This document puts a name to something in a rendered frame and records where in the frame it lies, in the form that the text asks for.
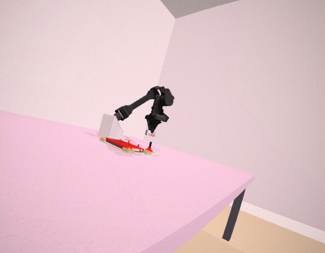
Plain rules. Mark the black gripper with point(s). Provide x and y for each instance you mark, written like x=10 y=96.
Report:
x=155 y=117

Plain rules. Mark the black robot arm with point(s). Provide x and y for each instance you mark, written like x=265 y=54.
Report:
x=165 y=99

